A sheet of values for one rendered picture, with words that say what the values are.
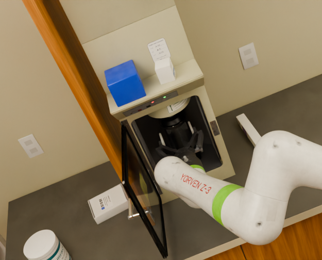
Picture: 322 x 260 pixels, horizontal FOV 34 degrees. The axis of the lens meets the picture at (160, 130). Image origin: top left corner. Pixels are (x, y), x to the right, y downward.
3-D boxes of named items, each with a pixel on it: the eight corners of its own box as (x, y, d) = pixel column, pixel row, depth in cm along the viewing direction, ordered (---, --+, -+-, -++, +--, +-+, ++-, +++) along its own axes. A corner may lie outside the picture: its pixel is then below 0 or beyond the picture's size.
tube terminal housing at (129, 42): (149, 166, 229) (75, 14, 184) (218, 138, 228) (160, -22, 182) (161, 205, 209) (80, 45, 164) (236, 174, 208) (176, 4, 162)
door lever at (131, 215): (143, 197, 179) (141, 193, 178) (145, 218, 172) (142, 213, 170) (129, 202, 180) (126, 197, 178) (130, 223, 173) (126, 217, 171)
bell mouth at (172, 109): (141, 99, 202) (136, 88, 199) (184, 82, 201) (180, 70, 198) (150, 125, 188) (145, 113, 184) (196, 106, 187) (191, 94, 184)
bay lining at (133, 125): (151, 151, 224) (120, 87, 203) (206, 129, 223) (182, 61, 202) (162, 189, 205) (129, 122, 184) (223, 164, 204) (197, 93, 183)
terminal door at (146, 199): (161, 198, 205) (123, 122, 181) (167, 260, 181) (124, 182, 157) (158, 198, 205) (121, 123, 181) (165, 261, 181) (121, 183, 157)
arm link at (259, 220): (301, 205, 126) (264, 198, 120) (285, 255, 127) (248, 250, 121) (253, 183, 142) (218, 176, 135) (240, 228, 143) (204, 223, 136)
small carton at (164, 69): (161, 76, 172) (154, 61, 169) (175, 71, 171) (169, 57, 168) (161, 84, 169) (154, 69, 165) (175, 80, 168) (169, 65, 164)
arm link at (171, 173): (232, 231, 141) (253, 196, 143) (204, 213, 136) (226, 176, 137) (166, 191, 172) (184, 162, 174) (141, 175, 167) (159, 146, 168)
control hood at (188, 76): (116, 116, 181) (105, 94, 176) (203, 81, 180) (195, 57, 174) (121, 135, 172) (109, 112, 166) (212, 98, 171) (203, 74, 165)
